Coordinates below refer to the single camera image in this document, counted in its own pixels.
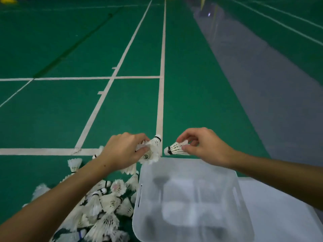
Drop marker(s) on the person's left forearm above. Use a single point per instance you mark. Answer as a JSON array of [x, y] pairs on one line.
[[58, 199]]

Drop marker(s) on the translucent plastic storage bin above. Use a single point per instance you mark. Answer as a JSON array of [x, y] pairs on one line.
[[191, 204]]

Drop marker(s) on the white plastic bin lid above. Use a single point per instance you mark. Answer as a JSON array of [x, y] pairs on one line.
[[280, 214]]

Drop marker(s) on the person's left hand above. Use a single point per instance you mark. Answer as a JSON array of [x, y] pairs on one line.
[[121, 149]]

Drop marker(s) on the yellow net post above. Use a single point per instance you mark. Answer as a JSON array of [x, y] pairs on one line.
[[203, 2]]

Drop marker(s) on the person's left thumb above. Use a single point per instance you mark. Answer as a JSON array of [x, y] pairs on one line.
[[141, 150]]

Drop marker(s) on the person's right forearm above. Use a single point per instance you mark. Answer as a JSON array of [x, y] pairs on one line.
[[277, 176]]

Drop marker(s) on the person's right thumb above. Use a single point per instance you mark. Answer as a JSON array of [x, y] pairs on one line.
[[190, 148]]

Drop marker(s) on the white feather shuttlecock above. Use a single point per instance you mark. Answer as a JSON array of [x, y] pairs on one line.
[[154, 149], [175, 149]]

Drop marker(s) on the pile of white shuttlecocks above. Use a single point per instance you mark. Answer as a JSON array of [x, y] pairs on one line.
[[106, 206]]

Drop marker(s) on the person's right hand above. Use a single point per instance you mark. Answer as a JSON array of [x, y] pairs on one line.
[[212, 147]]

